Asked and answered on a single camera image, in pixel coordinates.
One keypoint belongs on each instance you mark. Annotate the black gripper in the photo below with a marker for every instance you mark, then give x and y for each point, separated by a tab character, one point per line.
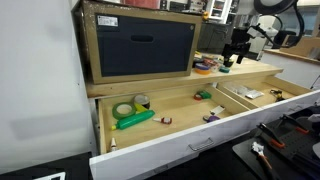
240	41

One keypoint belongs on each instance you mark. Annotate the teal green tape roll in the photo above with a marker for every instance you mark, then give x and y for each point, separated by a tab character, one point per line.
224	70

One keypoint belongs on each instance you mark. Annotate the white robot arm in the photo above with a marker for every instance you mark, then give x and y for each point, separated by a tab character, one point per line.
266	30

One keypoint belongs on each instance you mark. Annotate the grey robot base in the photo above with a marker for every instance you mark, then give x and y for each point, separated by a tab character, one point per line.
315	150

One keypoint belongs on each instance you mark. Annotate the yellow black hazard tape roll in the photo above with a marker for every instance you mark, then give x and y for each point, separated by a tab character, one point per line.
231	63

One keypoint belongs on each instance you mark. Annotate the clear Scotch packing tape roll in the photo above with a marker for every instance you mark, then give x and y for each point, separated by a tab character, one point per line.
215	66

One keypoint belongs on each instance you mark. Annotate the purple orange tape roll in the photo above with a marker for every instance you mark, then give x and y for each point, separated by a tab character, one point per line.
202	69

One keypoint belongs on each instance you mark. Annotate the green Scotch tape box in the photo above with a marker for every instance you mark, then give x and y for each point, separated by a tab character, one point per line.
205	95

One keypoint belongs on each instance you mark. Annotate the small red tape roll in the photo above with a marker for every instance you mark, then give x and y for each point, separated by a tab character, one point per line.
196	98

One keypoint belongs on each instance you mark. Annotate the white drawer with wood interior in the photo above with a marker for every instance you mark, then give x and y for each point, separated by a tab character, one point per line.
160	156

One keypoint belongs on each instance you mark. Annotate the large light green tape roll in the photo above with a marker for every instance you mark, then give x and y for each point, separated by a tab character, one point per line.
114	111

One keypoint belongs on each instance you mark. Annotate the silver foil bag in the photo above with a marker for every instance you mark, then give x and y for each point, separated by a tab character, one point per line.
254	94

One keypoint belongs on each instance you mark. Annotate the white shelf unit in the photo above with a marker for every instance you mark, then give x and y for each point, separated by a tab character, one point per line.
218	8

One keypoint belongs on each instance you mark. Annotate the white counter with wood top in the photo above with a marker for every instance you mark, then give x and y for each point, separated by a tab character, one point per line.
286	66

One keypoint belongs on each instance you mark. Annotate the white tag with black ends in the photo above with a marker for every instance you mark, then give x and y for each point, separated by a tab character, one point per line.
218	109

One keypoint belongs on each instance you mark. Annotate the yellow black pliers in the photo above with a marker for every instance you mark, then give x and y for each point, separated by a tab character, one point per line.
277	95

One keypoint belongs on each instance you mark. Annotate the flat cardboard box with label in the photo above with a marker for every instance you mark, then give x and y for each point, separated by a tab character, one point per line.
306	48

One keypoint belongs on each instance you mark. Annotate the black clamp orange tips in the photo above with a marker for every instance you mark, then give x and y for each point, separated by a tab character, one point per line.
270	135
293	123

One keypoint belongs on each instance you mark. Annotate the cardboard box with black panel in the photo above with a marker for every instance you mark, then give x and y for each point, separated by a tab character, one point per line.
143	50

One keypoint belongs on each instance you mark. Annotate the small red white glue tube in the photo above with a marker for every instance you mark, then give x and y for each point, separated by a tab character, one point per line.
165	120
113	144

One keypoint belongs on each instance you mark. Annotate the black work mat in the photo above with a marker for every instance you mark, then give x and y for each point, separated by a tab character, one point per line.
245	155

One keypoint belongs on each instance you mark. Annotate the green glue bottle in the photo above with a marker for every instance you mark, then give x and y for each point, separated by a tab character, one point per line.
136	120

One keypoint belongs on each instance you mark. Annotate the silver duct tape roll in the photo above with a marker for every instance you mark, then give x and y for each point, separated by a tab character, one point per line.
146	104

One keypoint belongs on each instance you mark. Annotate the white frame object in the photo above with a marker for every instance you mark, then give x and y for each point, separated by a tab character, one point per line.
50	176

